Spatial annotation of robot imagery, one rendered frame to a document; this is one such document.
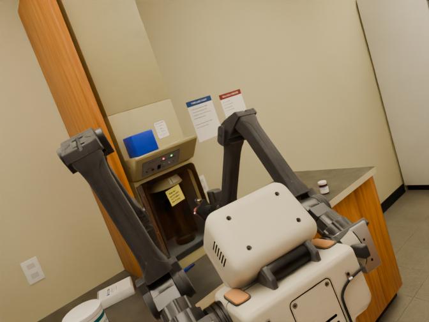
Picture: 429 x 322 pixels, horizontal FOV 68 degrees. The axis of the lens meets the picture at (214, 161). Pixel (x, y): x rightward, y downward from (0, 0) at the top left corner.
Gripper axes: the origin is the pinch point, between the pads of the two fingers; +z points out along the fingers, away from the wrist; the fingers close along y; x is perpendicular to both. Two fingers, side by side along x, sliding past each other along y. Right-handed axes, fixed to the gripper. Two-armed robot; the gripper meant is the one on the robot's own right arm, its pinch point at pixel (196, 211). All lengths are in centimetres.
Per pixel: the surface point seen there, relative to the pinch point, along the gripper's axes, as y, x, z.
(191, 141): 25.0, -20.3, -5.5
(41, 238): 36, 46, 50
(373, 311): -125, -22, -23
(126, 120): 51, -10, 5
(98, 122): 59, 3, -3
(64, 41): 88, -11, -4
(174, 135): 29.9, -21.9, 4.9
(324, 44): -39, -223, 42
